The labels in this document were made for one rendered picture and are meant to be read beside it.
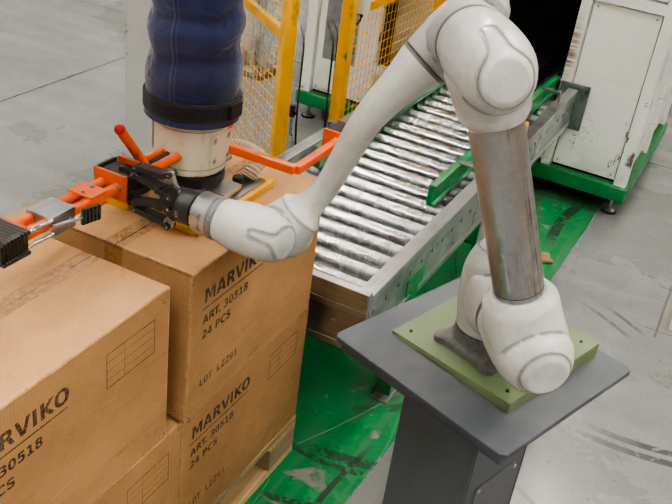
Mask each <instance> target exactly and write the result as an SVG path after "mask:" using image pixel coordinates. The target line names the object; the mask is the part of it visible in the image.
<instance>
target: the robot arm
mask: <svg viewBox="0 0 672 504"><path fill-rule="evenodd" d="M510 11H511V8H510V2H509V0H447V1H445V2H444V3H443V4H442V5H441V6H440V7H439V8H438V9H437V10H435V11H434V12H433V13H432V14H431V15H430V16H429V17H428V18H427V19H426V20H425V21H424V22H423V23H422V24H421V25H420V26H419V28H418V29H417V30H416V31H415V33H414V34H413V35H412V36H411V37H410V39H409V40H408V41H407V42H406V43H405V44H404V45H403V47H402V48H401V49H400V51H399V52H398V54H397V55H396V57H395V58H394V59H393V61H392V62H391V64H390V65H389V66H388V68H387V69H386V70H385V71H384V73H383V74H382V75H381V77H380V78H379V79H378V81H377V82H376V83H375V84H374V86H373V87H372V88H371V89H370V90H369V92H368V93H367V94H366V96H365V97H364V98H363V99H362V101H361V102H360V103H359V105H358V106H357V107H356V109H355V110H354V112H353V113H352V115H351V116H350V118H349V120H348V121H347V123H346V125H345V127H344V128H343V130H342V132H341V134H340V136H339V138H338V140H337V142H336V144H335V146H334V148H333V150H332V152H331V153H330V155H329V157H328V159H327V161H326V163H325V165H324V167H323V169H322V171H321V172H320V174H319V175H318V177H317V178H316V179H315V181H314V182H313V183H312V184H311V185H310V186H309V187H307V188H306V189H305V190H304V191H302V192H300V193H298V194H285V195H284V196H282V197H280V198H279V199H277V200H275V201H273V202H271V203H270V204H267V205H265V206H263V205H260V204H257V203H254V202H250V201H243V200H232V199H229V198H227V197H223V196H221V195H218V194H215V193H212V192H210V191H205V192H200V191H197V190H194V189H192V188H187V187H184V186H182V185H181V184H180V183H178V182H177V179H176V176H175V175H177V170H175V169H173V170H166V169H163V168H160V167H157V166H153V165H150V164H147V163H143V162H139V163H137V164H135V165H133V166H132V167H129V166H126V165H122V166H119V165H116V164H114V163H111V164H109V165H106V166H104V167H103V168H105V169H107V170H110V171H113V172H115V173H118V174H121V175H124V176H126V177H127V178H128V179H129V178H131V177H132V178H133V179H135V180H136V181H138V182H140V183H141V184H143V185H145V186H147V187H148V188H150V189H152V190H153V191H154V193H155V194H157V195H159V197H160V199H157V198H151V197H145V196H139V197H137V198H135V199H133V200H132V201H129V200H128V196H127V204H128V205H129V206H130V205H132V207H133V208H132V212H133V213H136V214H138V215H140V216H142V217H145V218H147V219H149V220H151V221H153V222H156V223H158V224H160V225H161V226H162V227H163V228H164V229H166V230H169V229H171V228H172V227H174V226H175V225H176V223H175V221H177V222H178V223H181V224H183V225H186V226H188V227H190V229H191V231H193V232H194V233H197V234H199V235H202V236H204V237H207V238H209V239H211V240H214V241H216V242H218V243H220V244H221V245H222V246H223V247H224V248H226V249H228V250H230V251H232V252H235V253H237V254H239V255H242V256H245V257H248V258H251V259H254V260H257V261H264V262H279V261H282V260H284V259H285V258H291V257H295V256H297V255H299V254H301V253H302V252H304V251H305V250H306V249H307V248H308V247H309V245H310V243H311V241H312V239H313V236H314V234H315V233H316V231H317V230H318V229H319V225H318V222H319V217H320V215H321V214H322V212H323V211H324V210H325V208H326V207H327V206H328V205H329V204H330V202H331V201H332V200H333V199H334V198H335V196H336V195H337V194H338V192H339V191H340V189H341V188H342V186H343V185H344V183H345V182H346V180H347V179H348V177H349V176H350V174H351V173H352V171H353V170H354V168H355V166H356V165H357V163H358V162H359V160H360V159H361V157H362V156H363V154H364V152H365V151H366V149H367V148H368V146H369V145H370V143H371V142H372V140H373V139H374V137H375V136H376V135H377V133H378V132H379V131H380V129H381V128H382V127H383V126H384V125H385V124H386V123H387V122H388V121H389V120H390V119H391V118H392V117H393V116H394V115H396V114H397V113H398V112H399V111H401V110H402V109H403V108H405V107H406V106H408V105H409V104H411V103H412V102H414V101H415V100H417V99H418V98H420V97H421V96H422V95H424V94H426V93H427V92H429V91H431V90H432V89H434V88H435V87H437V86H439V85H440V84H441V83H442V82H444V81H445V82H446V85H447V88H448V91H449V93H450V96H451V100H452V103H453V106H454V109H455V113H456V116H457V118H458V120H459V121H460V122H461V124H462V125H463V126H464V127H465V128H467V129H468V135H469V141H470V148H471V154H472V160H473V167H474V173H475V179H476V186H477V192H478V198H479V205H480V211H481V217H482V224H483V230H484V236H485V238H484V239H483V240H481V241H479V242H478V243H477V244H476V245H475V246H474V247H473V248H472V250H471V251H470V253H469V255H468V256H467V258H466V260H465V263H464V266H463V270H462V274H461V279H460V284H459V291H458V300H457V316H456V321H455V324H453V325H452V326H450V327H447V328H445V329H440V330H437V331H435V333H434V340H435V341H436V342H438V343H441V344H443V345H445V346H447V347H448V348H450V349H451V350H453V351H454V352H456V353H457V354H459V355H460V356H461V357H463V358H464V359H466V360H467V361H469V362H470V363H472V364H473V365H474V366H476V367H477V368H478V369H479V370H480V371H481V373H482V374H484V375H486V376H494V375H495V374H496V373H497V372H499V374H500V375H501V376H502V377H503V378H504V379H505V380H506V381H507V382H508V383H509V384H511V385H512V386H514V387H515V388H517V389H519V390H521V391H523V392H526V393H536V394H542V393H548V392H551V391H553V390H555V389H557V388H558V387H560V386H561V385H562V384H563V383H564V382H565V381H566V380H567V379H568V377H569V376H570V374H571V372H572V368H573V363H574V345H573V342H572V340H571V338H570V336H569V330H568V326H567V323H566V319H565V316H564V312H563V308H562V304H561V300H560V296H559V292H558V290H557V288H556V287H555V286H554V285H553V284H552V283H551V282H550V281H548V280H547V279H545V278H544V274H543V266H542V257H541V249H540V240H539V232H538V223H537V215H536V206H535V198H534V189H533V181H532V172H531V164H530V155H529V147H528V138H527V130H526V121H525V119H526V118H527V116H528V114H529V112H530V110H531V108H532V100H533V93H534V90H535V88H536V85H537V80H538V62H537V57H536V54H535V52H534V49H533V47H532V45H531V44H530V42H529V41H528V39H527V38H526V37H525V35H524V34H523V33H522V32H521V31H520V29H519V28H518V27H517V26H516V25H515V24H514V23H513V22H512V21H510V20H509V16H510ZM152 176H153V177H152ZM154 177H156V178H159V179H164V180H165V181H168V182H170V183H171V184H170V185H169V184H167V183H163V182H161V181H159V180H157V179H156V178H154ZM128 179H127V180H128ZM152 208H155V210H154V209H152ZM156 210H160V211H164V213H165V214H166V215H165V214H163V213H161V212H158V211H156Z"/></svg>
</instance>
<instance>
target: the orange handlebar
mask: <svg viewBox="0 0 672 504"><path fill-rule="evenodd" d="M337 140H338V138H333V139H332V140H330V141H329V142H327V143H326V144H324V145H323V146H321V147H319V148H318V149H316V150H315V151H313V152H312V153H310V154H309V155H307V156H306V157H304V158H302V159H301V160H299V161H298V162H296V163H295V164H293V163H290V162H288V161H285V160H282V159H279V158H276V157H273V156H270V155H267V154H264V153H261V152H258V151H255V150H252V149H249V148H246V147H243V146H240V145H237V144H234V143H231V145H229V150H228V152H229V154H232V155H235V156H238V157H241V158H244V159H247V160H250V161H253V162H256V163H259V164H262V165H265V166H267V167H270V168H273V169H276V170H279V171H282V172H285V173H288V174H291V175H293V174H301V173H302V172H304V171H305V170H307V169H308V168H310V167H311V166H313V165H314V164H316V163H317V162H319V161H320V160H322V159H323V158H325V157H326V156H328V155H329V154H330V153H331V152H332V150H333V148H334V146H335V144H336V142H337ZM164 152H166V151H165V149H164V148H163V147H160V148H158V149H156V150H154V151H152V152H149V153H147V154H145V155H144V156H145V157H146V159H147V160H151V159H153V158H154V157H156V156H158V155H161V154H162V153H164ZM181 158H182V157H181V155H180V154H179V153H178V152H174V153H172V154H170V155H168V156H166V157H164V158H162V159H160V160H158V161H157V162H155V163H153V164H151V165H153V166H157V167H160V168H163V169H165V168H167V167H169V166H171V165H172V164H174V163H176V162H178V161H180V160H181ZM105 185H106V181H105V179H104V178H102V177H99V178H97V179H95V180H93V181H91V182H89V183H87V182H85V181H83V182H81V183H79V184H77V185H75V186H73V187H71V188H69V189H67V191H70V192H69V193H67V194H65V195H63V196H61V197H59V198H57V199H58V200H61V201H63V202H66V203H68V204H73V205H74V206H75V216H76V215H78V214H80V210H81V209H83V208H86V207H89V206H92V205H95V204H98V203H100V204H101V206H103V205H104V204H106V203H107V201H105V200H106V199H108V198H110V197H112V196H114V195H116V194H118V193H120V192H121V186H120V185H119V184H118V183H114V184H112V185H110V186H108V187H106V188H104V189H103V187H105ZM12 221H15V222H17V223H20V224H22V225H24V226H28V225H30V224H32V223H33V222H34V217H33V215H32V214H31V213H26V214H24V215H22V216H20V217H18V218H16V219H14V220H12ZM45 221H47V220H45V219H44V220H42V221H40V222H38V223H36V224H34V225H32V226H30V227H28V230H30V229H32V228H33V227H35V226H37V225H39V224H41V223H43V222H45ZM50 229H51V224H49V225H47V226H45V227H43V228H41V229H39V230H37V231H35V232H33V233H31V234H30V235H28V241H29V240H31V239H33V238H35V237H37V236H39V235H40V234H42V233H44V232H46V231H48V230H50Z"/></svg>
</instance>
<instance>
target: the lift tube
mask: <svg viewBox="0 0 672 504"><path fill-rule="evenodd" d="M146 26H147V32H148V36H149V40H150V43H151V47H150V49H149V53H148V56H147V59H146V63H145V72H144V73H145V85H146V89H147V91H148V92H149V94H151V95H153V96H155V97H157V98H160V99H162V100H165V101H168V102H172V103H179V104H185V105H199V106H201V105H218V104H222V103H226V102H229V101H231V100H233V99H234V98H235V97H236V95H237V94H238V91H239V88H240V85H241V81H242V76H243V57H242V52H241V47H240V39H241V36H242V34H243V31H244V29H245V26H246V14H245V10H244V5H243V0H152V6H151V9H150V11H149V14H148V18H147V23H146ZM143 109H144V112H145V114H146V115H147V116H148V117H149V118H150V119H152V120H154V121H155V122H158V123H160V124H163V125H166V126H169V127H173V128H178V129H185V130H215V129H221V128H225V127H228V126H231V125H233V124H234V123H236V122H237V121H238V120H239V118H240V116H239V117H237V118H235V119H233V120H231V121H229V120H228V121H224V122H220V123H213V124H189V123H181V122H175V121H171V120H167V119H164V118H161V117H159V116H156V115H154V114H152V113H151V112H149V111H148V110H147V109H146V108H145V107H144V108H143Z"/></svg>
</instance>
